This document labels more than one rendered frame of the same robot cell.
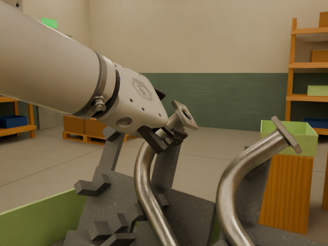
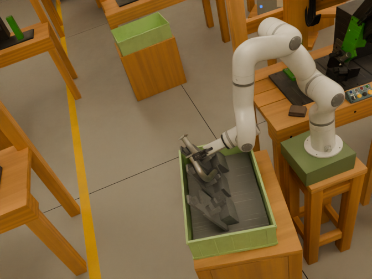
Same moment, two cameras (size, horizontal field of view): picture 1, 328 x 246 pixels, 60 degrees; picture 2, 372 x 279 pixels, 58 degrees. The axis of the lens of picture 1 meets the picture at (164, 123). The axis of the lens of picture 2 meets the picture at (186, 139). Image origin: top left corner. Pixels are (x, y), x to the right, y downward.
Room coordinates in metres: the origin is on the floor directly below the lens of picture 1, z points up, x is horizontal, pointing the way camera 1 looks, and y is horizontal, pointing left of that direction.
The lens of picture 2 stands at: (1.14, 0.94, 2.33)
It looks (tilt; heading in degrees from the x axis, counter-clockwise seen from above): 42 degrees down; 237
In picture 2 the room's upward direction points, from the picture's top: 17 degrees counter-clockwise
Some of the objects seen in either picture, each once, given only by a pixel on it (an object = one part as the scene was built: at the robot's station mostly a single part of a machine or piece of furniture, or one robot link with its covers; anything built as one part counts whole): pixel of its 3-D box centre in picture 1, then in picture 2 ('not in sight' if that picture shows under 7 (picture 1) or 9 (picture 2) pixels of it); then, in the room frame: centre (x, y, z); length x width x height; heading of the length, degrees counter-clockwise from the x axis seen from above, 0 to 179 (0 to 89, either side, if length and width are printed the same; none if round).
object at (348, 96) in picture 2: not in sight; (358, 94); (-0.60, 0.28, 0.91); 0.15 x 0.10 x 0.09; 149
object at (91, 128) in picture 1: (100, 127); not in sight; (5.38, 1.23, 0.22); 1.20 x 0.81 x 0.44; 59
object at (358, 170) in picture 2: not in sight; (321, 160); (-0.08, 0.33, 0.83); 0.32 x 0.32 x 0.04; 61
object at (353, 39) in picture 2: not in sight; (357, 34); (-0.82, 0.13, 1.17); 0.13 x 0.12 x 0.20; 149
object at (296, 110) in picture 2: not in sight; (297, 110); (-0.29, 0.05, 0.91); 0.10 x 0.08 x 0.03; 110
